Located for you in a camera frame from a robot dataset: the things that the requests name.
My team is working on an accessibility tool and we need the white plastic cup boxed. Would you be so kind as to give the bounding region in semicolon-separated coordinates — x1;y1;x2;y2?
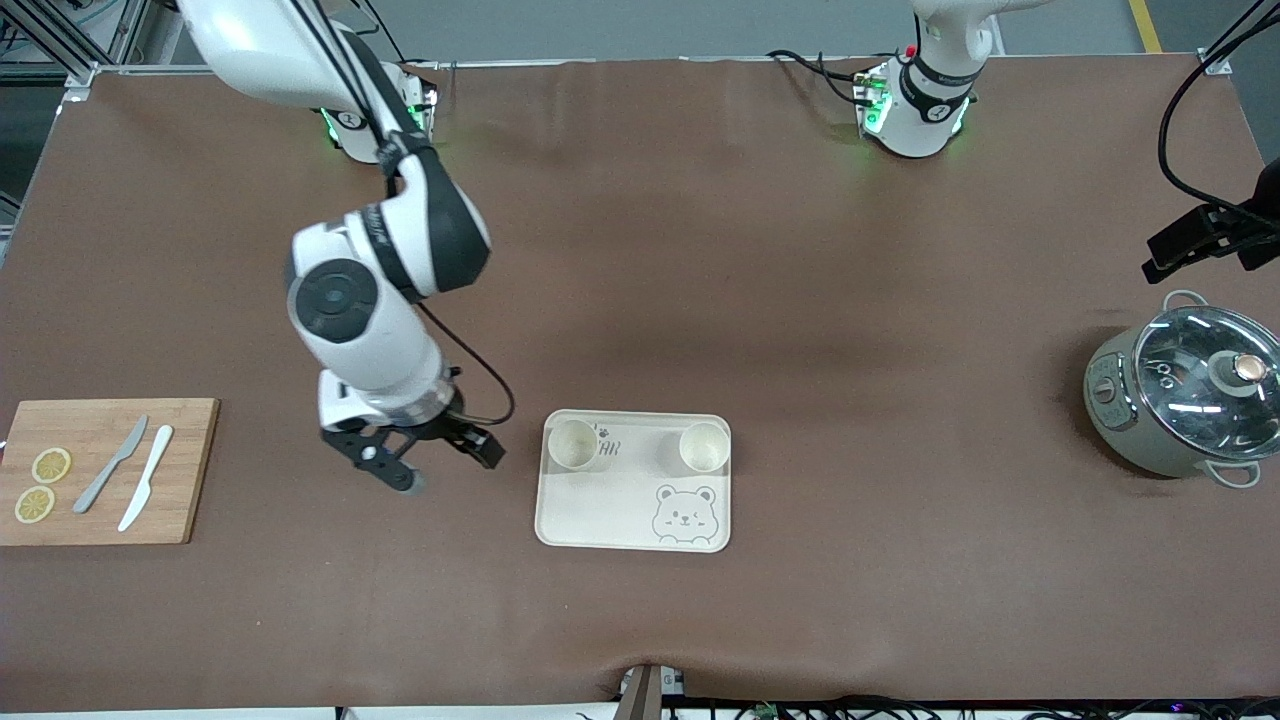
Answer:
679;421;729;473
547;418;601;473

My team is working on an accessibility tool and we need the cream tray with bear print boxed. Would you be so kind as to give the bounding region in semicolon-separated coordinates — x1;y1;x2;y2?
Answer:
534;409;733;554

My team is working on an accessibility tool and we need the glass pot lid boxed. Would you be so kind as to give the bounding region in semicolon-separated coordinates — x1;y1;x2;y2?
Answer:
1133;305;1280;463

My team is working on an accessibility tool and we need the sage green electric pot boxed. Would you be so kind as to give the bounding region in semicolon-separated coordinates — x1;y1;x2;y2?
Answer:
1083;290;1265;491

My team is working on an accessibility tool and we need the bamboo cutting board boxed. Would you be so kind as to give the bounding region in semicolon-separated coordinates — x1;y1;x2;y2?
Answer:
0;398;221;547

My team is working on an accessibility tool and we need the white plastic knife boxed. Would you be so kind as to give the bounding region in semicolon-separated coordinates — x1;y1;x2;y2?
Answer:
117;425;175;533

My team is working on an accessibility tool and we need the grey plastic knife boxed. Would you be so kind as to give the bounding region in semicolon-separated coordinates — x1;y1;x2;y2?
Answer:
73;415;150;515

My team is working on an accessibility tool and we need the brown table cover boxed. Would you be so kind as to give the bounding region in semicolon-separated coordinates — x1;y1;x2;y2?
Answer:
0;55;1280;713

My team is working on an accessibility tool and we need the aluminium frame profile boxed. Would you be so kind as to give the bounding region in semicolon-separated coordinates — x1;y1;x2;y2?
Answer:
0;0;136;101
1198;0;1280;77

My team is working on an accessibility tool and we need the black arm base cable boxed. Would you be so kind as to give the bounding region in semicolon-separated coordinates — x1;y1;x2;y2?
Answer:
767;47;874;107
365;0;441;71

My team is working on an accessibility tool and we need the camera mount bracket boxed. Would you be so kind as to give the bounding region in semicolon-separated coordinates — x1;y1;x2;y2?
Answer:
615;662;691;720

